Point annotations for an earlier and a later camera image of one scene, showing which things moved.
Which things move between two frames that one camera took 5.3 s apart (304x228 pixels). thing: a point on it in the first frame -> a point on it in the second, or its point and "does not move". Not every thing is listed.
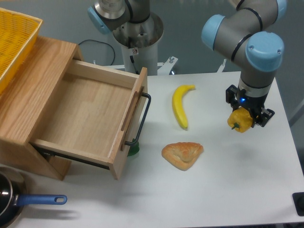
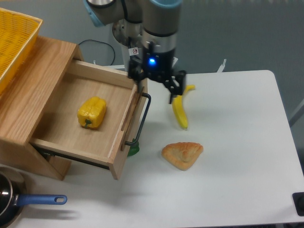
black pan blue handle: (14, 198) does not move
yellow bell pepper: (241, 119) -> (91, 112)
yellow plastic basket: (17, 34) does not move
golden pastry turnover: (182, 155) does not move
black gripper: (254, 104) -> (157, 65)
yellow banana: (177, 106) does not move
